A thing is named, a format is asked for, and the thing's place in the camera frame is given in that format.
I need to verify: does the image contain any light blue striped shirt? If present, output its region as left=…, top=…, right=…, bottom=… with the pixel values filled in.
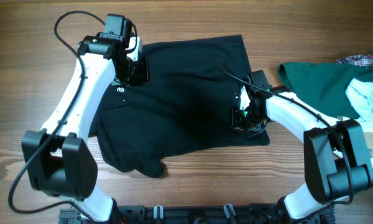
left=345, top=78, right=373, bottom=121

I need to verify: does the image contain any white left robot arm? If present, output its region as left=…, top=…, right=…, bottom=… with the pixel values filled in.
left=21, top=36, right=148, bottom=223

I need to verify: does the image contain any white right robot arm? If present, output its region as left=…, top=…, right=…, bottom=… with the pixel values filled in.
left=231, top=86, right=373, bottom=223

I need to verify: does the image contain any red plaid shirt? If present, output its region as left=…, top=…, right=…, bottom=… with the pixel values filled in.
left=336, top=54, right=373, bottom=68

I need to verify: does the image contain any green garment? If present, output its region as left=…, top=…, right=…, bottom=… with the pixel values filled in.
left=278, top=63, right=373, bottom=119

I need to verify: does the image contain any black polo shirt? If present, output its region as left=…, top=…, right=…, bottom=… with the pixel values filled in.
left=89, top=35, right=270, bottom=178

